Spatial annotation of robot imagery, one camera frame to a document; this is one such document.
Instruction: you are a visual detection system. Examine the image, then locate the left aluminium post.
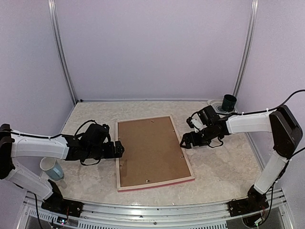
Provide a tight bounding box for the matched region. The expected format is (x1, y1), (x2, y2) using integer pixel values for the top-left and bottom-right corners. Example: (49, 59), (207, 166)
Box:
(48, 0), (78, 105)

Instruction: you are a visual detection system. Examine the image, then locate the brown backing board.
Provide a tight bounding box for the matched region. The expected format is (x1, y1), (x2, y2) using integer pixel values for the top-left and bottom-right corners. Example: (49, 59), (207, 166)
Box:
(118, 116), (193, 187)

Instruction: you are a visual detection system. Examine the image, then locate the aluminium post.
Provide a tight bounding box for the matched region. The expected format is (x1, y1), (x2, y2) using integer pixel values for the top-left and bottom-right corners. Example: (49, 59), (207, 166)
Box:
(48, 0), (78, 105)
(233, 0), (259, 97)

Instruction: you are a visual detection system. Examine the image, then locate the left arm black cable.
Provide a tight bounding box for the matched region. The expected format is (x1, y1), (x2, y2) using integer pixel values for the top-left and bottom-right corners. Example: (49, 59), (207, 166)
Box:
(9, 119), (98, 141)

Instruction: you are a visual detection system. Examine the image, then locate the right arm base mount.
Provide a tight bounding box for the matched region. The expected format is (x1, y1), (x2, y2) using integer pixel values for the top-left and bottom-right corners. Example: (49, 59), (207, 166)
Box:
(227, 186), (269, 217)

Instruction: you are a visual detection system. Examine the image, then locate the right aluminium post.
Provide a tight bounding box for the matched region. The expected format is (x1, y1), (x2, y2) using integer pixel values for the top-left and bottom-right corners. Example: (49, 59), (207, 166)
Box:
(233, 0), (259, 97)

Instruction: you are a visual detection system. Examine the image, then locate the light blue mug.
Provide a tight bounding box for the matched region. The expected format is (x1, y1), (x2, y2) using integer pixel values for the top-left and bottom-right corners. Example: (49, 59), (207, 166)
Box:
(40, 157), (64, 181)

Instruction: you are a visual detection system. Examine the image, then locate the dark green cup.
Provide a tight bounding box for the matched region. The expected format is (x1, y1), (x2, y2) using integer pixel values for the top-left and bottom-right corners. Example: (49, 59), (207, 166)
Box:
(222, 94), (237, 112)

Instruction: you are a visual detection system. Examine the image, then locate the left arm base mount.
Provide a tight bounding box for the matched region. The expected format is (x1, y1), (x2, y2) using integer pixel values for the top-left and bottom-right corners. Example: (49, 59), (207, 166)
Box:
(41, 179), (84, 218)

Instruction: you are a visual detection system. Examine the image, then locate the white round coaster plate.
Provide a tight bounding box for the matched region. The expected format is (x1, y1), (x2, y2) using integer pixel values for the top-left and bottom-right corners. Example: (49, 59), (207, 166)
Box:
(207, 99), (237, 115)

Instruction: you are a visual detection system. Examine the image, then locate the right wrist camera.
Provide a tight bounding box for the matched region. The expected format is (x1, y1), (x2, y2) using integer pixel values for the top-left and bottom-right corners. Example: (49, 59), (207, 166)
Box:
(186, 117), (203, 133)

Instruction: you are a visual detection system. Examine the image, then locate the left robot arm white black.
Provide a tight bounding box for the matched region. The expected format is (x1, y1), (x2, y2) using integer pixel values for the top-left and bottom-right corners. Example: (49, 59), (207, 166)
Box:
(0, 121), (124, 212)

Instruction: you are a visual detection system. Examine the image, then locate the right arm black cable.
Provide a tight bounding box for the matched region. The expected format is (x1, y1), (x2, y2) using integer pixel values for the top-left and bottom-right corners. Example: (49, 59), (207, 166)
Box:
(221, 89), (305, 158)

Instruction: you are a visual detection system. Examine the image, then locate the wooden picture frame pink edge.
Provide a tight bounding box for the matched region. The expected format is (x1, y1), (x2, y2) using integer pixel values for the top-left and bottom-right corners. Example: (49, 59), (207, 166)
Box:
(115, 114), (196, 193)

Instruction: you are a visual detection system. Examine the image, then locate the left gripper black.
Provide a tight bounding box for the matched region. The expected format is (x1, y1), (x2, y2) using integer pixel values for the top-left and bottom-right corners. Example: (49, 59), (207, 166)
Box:
(87, 141), (124, 159)

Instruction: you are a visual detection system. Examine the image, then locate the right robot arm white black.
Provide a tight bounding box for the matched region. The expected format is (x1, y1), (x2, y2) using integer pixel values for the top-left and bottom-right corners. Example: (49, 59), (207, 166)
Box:
(180, 105), (303, 212)

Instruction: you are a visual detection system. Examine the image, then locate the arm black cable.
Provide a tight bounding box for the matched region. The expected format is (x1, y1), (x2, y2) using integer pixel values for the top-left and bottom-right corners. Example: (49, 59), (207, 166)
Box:
(9, 119), (98, 141)
(221, 89), (305, 158)

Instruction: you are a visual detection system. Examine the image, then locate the front aluminium rail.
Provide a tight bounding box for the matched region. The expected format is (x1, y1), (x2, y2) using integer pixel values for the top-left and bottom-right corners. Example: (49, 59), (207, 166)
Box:
(16, 188), (294, 229)

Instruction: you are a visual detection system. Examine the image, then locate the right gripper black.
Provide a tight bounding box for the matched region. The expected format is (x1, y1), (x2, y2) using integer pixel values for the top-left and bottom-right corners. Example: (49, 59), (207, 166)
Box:
(180, 124), (219, 148)

